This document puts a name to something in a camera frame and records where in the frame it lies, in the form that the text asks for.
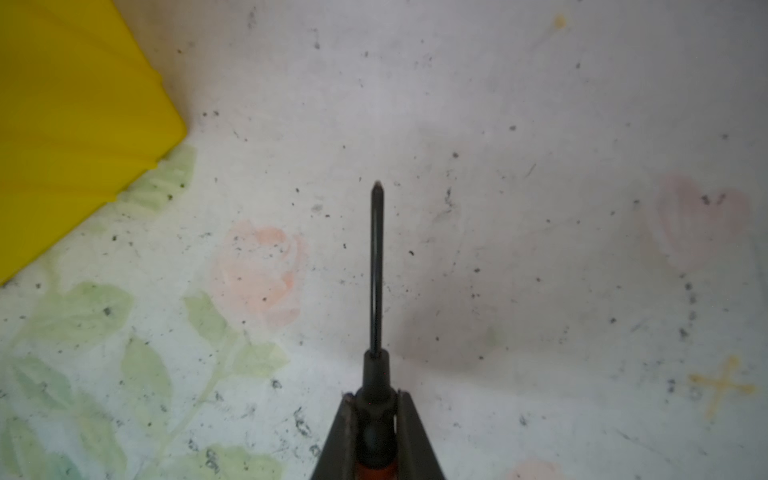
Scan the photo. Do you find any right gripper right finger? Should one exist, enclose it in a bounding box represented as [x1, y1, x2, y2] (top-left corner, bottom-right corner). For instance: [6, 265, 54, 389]
[396, 390, 446, 480]

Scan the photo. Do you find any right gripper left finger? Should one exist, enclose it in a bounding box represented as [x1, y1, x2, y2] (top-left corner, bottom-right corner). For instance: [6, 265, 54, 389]
[310, 393, 357, 480]

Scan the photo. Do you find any yellow plastic bin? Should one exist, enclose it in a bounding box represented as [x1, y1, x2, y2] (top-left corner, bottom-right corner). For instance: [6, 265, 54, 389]
[1, 1, 187, 280]

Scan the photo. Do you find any red black screwdriver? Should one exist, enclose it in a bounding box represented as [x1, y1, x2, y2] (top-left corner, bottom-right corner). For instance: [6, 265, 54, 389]
[356, 181, 397, 479]

